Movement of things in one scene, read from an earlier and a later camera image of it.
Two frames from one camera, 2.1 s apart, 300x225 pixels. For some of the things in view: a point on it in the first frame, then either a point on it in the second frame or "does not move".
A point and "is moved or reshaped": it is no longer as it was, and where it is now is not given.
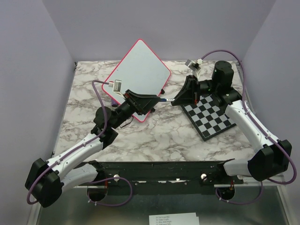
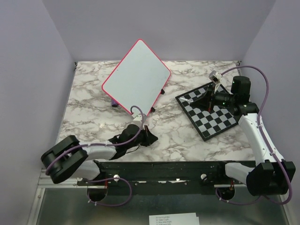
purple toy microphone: (114, 103) does not move
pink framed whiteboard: (140, 70) does not move
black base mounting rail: (161, 173) does not move
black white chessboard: (209, 118) does not move
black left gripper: (144, 103) -> (149, 138)
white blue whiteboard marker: (166, 100) is moved or reshaped
